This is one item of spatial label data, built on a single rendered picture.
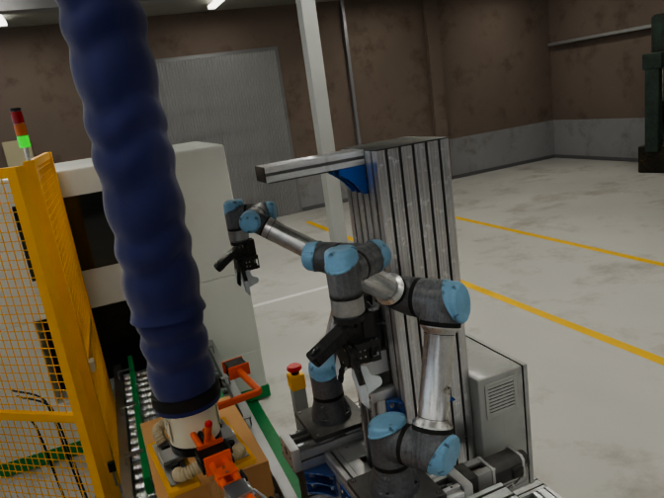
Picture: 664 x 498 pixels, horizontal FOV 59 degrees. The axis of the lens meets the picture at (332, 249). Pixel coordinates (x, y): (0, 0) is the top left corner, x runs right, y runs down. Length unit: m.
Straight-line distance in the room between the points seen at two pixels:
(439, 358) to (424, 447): 0.24
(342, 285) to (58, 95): 10.30
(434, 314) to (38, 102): 10.19
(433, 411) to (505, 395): 0.48
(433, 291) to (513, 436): 0.75
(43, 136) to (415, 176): 9.92
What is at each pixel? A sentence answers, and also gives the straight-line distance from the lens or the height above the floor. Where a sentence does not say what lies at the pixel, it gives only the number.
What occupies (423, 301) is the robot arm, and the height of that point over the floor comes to 1.61.
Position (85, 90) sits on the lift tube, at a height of 2.30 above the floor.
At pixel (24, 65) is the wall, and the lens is 11.44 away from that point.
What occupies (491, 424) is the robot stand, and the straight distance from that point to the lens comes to 2.15.
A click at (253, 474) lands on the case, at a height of 0.91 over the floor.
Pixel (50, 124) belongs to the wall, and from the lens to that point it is 11.37.
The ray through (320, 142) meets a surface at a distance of 4.97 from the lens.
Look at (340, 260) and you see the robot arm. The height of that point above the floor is 1.86.
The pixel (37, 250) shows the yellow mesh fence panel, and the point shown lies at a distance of 2.65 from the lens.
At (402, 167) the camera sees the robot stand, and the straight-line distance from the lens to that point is 1.77.
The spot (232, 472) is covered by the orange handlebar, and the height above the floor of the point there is 1.22.
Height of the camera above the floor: 2.20
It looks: 14 degrees down
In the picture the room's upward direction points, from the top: 8 degrees counter-clockwise
